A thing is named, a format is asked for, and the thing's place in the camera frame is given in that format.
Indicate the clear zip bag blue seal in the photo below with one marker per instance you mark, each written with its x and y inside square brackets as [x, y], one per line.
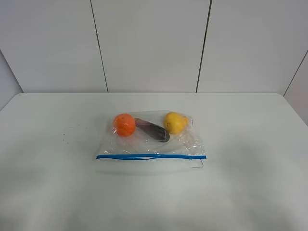
[139, 146]

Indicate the dark purple eggplant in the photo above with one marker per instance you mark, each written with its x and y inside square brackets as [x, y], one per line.
[155, 131]

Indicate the orange fruit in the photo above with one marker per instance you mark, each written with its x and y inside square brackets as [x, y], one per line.
[124, 125]

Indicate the yellow lemon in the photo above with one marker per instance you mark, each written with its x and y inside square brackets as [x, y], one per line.
[175, 123]

